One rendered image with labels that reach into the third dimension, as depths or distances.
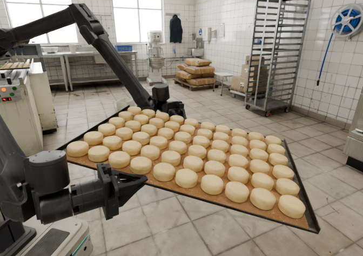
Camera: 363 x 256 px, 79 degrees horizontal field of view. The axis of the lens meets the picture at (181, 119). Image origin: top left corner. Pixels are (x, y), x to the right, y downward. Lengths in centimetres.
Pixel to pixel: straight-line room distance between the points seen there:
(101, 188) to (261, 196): 33
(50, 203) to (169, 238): 127
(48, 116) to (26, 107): 79
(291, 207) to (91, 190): 40
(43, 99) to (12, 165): 282
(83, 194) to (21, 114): 223
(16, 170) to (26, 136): 222
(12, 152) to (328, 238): 183
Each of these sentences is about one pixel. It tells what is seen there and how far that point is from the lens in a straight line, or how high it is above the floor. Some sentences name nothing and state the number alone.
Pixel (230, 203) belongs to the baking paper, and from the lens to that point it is 50.
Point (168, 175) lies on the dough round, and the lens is 51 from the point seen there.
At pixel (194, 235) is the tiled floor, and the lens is 169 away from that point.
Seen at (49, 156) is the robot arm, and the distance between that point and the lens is 45.
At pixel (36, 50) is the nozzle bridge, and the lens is 332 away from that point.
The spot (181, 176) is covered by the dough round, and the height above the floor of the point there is 98.
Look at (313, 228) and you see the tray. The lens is 54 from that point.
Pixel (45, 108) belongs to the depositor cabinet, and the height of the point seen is 38.
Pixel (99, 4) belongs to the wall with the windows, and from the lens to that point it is 656.
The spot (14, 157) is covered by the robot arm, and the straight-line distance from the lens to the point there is 53.
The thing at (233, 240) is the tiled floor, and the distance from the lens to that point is 170.
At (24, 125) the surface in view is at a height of 43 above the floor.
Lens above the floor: 127
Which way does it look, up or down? 21 degrees down
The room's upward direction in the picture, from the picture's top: straight up
